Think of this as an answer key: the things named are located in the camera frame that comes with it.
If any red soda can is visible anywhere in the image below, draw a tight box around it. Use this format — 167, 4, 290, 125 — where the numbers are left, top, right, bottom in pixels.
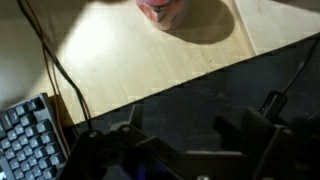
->
135, 0, 192, 32

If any thin orange cable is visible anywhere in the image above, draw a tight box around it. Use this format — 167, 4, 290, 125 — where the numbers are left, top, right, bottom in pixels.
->
23, 0, 72, 157

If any black keyboard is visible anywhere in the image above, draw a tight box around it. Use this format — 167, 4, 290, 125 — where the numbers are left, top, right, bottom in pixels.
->
0, 92, 69, 180

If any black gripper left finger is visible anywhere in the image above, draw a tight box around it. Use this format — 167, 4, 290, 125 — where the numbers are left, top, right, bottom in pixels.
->
58, 103, 188, 180

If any thin black cable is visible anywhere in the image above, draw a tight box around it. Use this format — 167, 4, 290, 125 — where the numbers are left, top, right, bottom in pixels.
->
16, 0, 94, 132

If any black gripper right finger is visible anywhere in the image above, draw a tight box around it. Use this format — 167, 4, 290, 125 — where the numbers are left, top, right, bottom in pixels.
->
212, 105, 320, 180

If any black desk mat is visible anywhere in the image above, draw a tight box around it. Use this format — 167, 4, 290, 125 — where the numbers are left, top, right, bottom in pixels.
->
71, 32, 320, 158

